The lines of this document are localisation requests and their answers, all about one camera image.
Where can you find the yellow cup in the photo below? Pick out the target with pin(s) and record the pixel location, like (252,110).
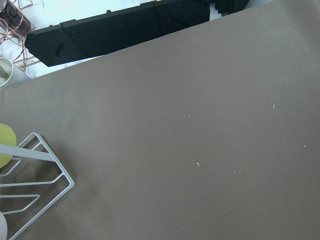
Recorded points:
(8,138)

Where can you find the paper cup with whisk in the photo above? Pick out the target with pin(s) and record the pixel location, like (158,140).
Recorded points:
(10,74)

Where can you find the pink cup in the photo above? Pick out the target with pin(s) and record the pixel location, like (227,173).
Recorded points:
(3,227)

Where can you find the long black foam block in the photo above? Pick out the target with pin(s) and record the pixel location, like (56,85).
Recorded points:
(106,33)

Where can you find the white wire cup rack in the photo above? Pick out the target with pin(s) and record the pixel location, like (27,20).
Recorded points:
(33,181)

